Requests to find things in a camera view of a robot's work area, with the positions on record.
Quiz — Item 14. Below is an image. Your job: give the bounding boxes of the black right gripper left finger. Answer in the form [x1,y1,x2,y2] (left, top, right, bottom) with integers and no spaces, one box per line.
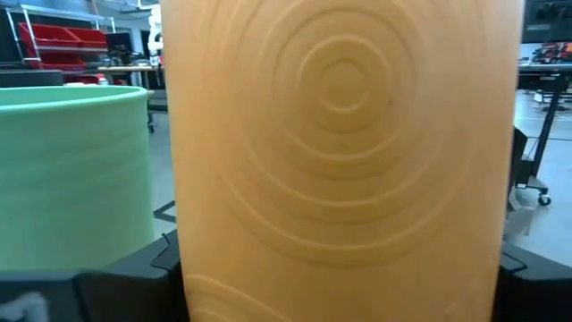
[75,230,191,322]

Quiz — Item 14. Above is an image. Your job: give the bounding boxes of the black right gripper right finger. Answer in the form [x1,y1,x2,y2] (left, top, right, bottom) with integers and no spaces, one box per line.
[491,241,572,322]

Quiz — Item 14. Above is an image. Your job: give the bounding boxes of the green cup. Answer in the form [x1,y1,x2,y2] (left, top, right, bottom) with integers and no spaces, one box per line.
[0,85,156,272]

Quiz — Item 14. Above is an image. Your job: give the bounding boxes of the orange cup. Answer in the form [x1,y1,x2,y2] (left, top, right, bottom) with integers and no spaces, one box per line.
[159,0,525,322]

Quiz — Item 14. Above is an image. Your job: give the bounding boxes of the black standing desk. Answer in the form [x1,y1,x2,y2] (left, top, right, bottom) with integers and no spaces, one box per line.
[509,62,572,208]

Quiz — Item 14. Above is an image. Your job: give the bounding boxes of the wooden top desk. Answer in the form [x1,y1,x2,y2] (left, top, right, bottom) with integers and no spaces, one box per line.
[96,64,157,90]

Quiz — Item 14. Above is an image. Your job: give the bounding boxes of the metal rack red bins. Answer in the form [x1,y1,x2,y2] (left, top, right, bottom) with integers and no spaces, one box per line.
[4,4,117,86]

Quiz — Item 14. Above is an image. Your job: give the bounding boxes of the black monitor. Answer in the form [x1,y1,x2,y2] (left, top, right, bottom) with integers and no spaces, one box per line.
[521,0,572,45]

